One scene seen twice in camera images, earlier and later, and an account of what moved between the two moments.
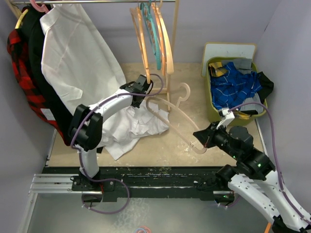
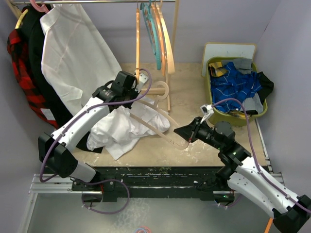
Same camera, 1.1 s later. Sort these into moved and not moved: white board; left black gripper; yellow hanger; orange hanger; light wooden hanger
Moved: light wooden hanger; left black gripper
Not moved: orange hanger; yellow hanger; white board
